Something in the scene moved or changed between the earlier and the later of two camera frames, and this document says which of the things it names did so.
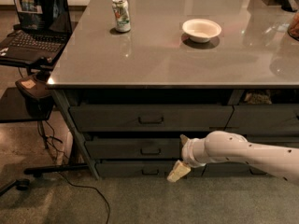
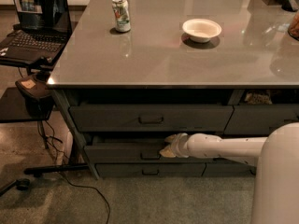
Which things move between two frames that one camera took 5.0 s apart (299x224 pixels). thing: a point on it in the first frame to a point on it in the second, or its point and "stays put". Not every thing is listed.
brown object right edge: [293, 28] stays put
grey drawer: [133, 148] stays put
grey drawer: [142, 169] stays put
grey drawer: [152, 118] stays put
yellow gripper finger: [179, 170] to [167, 152]
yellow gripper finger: [183, 138] to [171, 138]
